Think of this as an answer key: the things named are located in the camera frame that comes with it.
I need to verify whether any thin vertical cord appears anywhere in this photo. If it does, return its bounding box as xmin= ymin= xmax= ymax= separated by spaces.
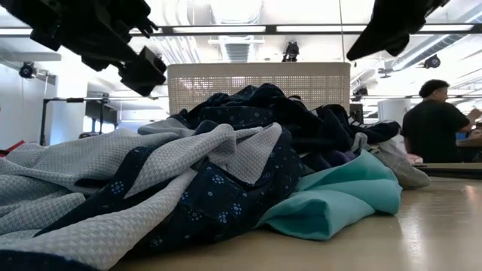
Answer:
xmin=338 ymin=0 xmax=345 ymax=63

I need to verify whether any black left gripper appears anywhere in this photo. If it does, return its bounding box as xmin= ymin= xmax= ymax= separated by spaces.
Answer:
xmin=56 ymin=0 xmax=167 ymax=97

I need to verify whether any teal garment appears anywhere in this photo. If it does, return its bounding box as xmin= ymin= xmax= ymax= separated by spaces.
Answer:
xmin=258 ymin=149 xmax=403 ymax=242

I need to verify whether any navy dotted garment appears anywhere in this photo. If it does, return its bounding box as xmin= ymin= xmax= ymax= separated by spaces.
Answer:
xmin=33 ymin=82 xmax=353 ymax=260

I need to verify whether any light grey shirt navy trim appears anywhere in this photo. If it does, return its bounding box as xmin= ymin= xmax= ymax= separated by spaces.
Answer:
xmin=0 ymin=118 xmax=283 ymax=271

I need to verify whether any black ceiling spotlight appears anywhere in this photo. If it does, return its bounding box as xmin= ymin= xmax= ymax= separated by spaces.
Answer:
xmin=423 ymin=54 xmax=441 ymax=70
xmin=18 ymin=61 xmax=37 ymax=79

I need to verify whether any grey knit garment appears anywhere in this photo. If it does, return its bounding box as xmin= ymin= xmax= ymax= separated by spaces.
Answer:
xmin=352 ymin=131 xmax=432 ymax=191

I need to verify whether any purple cloth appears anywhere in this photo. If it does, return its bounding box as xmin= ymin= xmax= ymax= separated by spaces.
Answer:
xmin=303 ymin=149 xmax=357 ymax=172

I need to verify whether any black aluminium table frame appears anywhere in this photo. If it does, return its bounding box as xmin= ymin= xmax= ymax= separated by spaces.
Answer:
xmin=413 ymin=162 xmax=482 ymax=180

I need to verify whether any small red object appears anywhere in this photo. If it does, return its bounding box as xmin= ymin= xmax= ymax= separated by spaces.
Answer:
xmin=0 ymin=139 xmax=26 ymax=157

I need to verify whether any distant wooden desk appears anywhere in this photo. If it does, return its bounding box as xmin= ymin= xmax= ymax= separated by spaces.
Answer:
xmin=455 ymin=138 xmax=482 ymax=148

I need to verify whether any person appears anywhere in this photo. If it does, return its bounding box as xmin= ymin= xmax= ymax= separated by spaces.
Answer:
xmin=401 ymin=78 xmax=482 ymax=163

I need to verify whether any black horizontal crossbeam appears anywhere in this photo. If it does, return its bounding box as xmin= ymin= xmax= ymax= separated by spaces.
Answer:
xmin=0 ymin=23 xmax=482 ymax=38

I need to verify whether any white cylindrical container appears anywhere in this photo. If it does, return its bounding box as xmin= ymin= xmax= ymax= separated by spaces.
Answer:
xmin=377 ymin=98 xmax=412 ymax=127

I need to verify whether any black metal stand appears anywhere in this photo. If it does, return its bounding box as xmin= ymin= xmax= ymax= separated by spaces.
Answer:
xmin=39 ymin=93 xmax=118 ymax=147

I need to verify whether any white perforated laundry basket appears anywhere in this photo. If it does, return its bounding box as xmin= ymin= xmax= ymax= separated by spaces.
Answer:
xmin=167 ymin=62 xmax=352 ymax=114

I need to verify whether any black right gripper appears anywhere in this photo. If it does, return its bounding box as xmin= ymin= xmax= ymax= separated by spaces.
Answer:
xmin=346 ymin=0 xmax=451 ymax=61

